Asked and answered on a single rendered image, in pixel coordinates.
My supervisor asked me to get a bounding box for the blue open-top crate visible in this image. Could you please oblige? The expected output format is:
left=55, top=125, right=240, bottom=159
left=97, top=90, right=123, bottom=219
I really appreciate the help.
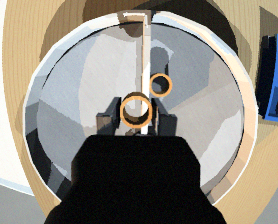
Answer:
left=256, top=34, right=278, bottom=122

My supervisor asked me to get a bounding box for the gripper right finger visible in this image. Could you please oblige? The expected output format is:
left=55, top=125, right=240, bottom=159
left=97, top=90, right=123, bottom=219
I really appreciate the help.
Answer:
left=151, top=98, right=178, bottom=136

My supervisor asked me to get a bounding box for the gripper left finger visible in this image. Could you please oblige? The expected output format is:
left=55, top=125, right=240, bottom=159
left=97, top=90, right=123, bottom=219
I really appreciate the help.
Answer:
left=95, top=97, right=122, bottom=135

